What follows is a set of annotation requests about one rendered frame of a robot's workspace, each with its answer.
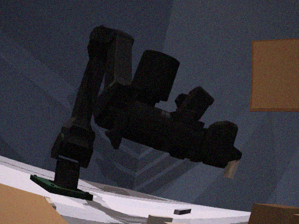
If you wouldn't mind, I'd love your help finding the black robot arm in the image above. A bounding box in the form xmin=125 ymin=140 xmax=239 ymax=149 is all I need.
xmin=49 ymin=25 xmax=214 ymax=192

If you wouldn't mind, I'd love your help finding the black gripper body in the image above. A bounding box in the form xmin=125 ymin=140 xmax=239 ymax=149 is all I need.
xmin=152 ymin=110 xmax=238 ymax=169

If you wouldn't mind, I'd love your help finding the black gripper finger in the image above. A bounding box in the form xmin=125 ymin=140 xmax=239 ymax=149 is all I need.
xmin=229 ymin=146 xmax=242 ymax=162
xmin=190 ymin=129 xmax=207 ymax=163

